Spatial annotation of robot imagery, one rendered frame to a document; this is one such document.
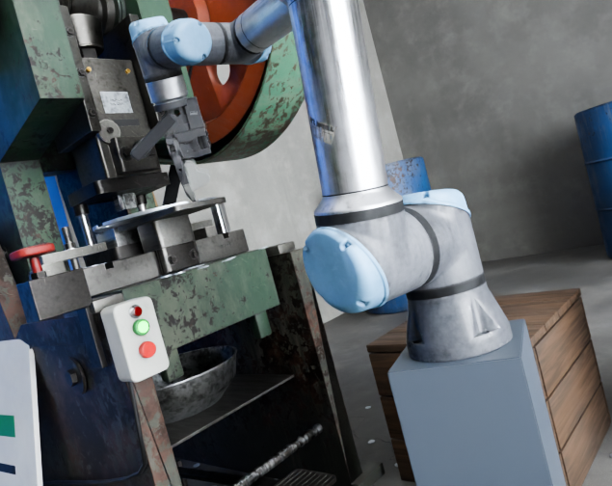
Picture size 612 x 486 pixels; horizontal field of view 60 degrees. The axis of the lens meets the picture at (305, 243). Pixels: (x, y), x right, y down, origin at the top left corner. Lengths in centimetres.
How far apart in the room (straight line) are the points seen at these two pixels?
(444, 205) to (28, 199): 106
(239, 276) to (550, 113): 323
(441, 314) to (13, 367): 104
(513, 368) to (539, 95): 354
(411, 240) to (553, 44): 356
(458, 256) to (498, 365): 15
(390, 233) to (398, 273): 5
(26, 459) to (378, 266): 103
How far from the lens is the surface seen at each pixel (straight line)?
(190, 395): 127
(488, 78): 432
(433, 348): 77
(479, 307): 77
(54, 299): 101
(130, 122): 136
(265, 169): 335
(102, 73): 138
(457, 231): 75
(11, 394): 149
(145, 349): 96
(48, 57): 128
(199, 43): 100
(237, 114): 152
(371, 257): 63
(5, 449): 155
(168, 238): 122
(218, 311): 120
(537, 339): 117
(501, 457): 79
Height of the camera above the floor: 69
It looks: 2 degrees down
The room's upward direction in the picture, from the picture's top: 15 degrees counter-clockwise
